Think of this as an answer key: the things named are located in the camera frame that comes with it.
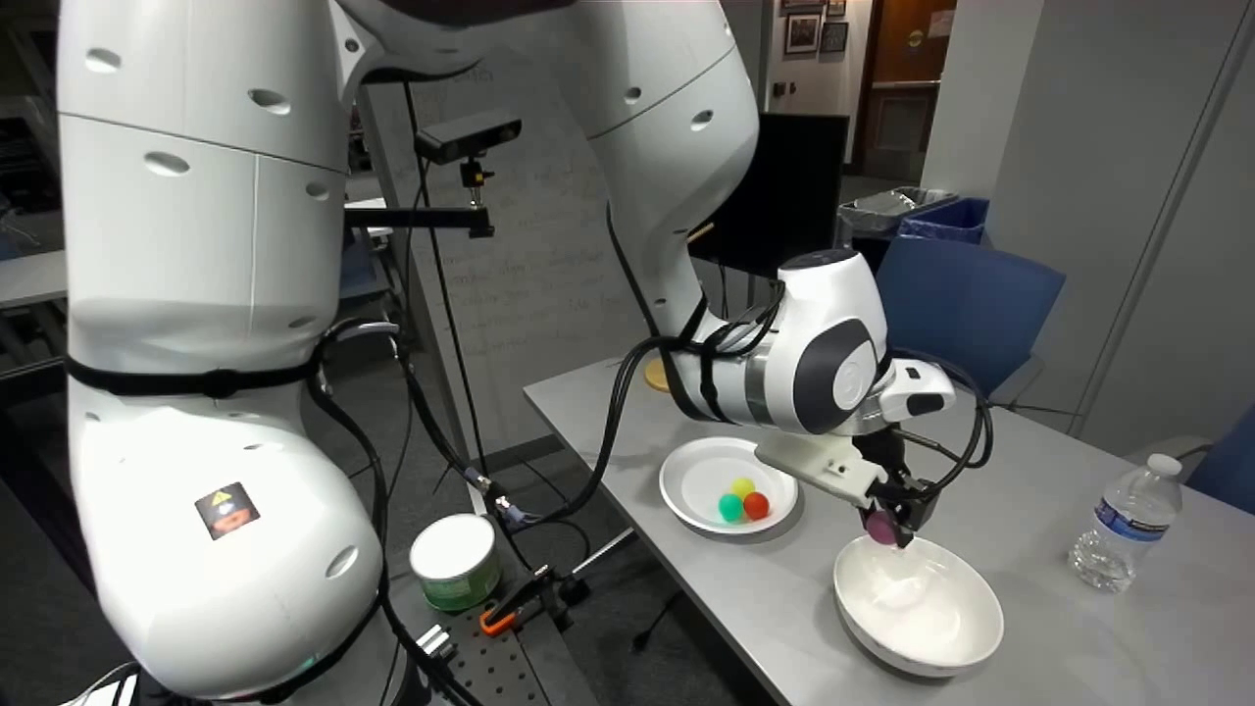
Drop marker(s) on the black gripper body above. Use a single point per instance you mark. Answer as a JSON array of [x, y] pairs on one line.
[[852, 468]]

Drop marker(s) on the purple ball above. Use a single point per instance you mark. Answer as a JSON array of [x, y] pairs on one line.
[[897, 535]]

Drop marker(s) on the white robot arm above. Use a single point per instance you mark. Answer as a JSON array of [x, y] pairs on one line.
[[200, 154]]

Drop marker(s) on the white bowl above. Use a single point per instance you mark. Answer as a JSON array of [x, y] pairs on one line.
[[919, 608]]

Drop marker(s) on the orange ball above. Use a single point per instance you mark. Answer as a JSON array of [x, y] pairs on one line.
[[755, 508]]

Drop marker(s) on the yellow ball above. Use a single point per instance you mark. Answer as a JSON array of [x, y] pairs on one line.
[[741, 486]]

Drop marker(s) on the green ball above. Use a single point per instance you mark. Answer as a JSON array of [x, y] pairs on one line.
[[729, 508]]

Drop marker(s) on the white plate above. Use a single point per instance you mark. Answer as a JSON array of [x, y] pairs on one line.
[[700, 473]]

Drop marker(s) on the blue office chair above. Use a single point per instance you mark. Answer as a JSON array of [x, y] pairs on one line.
[[967, 303]]

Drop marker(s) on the clear plastic water bottle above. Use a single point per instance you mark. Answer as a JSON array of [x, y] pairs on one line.
[[1131, 514]]

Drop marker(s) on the wooden mug tree stand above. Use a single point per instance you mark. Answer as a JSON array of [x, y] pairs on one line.
[[657, 375]]

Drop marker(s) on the blue recycling bin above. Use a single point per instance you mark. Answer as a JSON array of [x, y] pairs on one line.
[[959, 216]]

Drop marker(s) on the black computer monitor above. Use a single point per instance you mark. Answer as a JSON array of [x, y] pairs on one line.
[[784, 201]]

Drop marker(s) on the orange black clamp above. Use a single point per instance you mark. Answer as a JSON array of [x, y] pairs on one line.
[[549, 589]]

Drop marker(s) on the white green lidded tub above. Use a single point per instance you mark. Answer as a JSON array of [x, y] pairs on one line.
[[457, 561]]

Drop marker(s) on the black camera on stand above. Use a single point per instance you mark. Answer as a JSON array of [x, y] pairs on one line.
[[465, 136]]

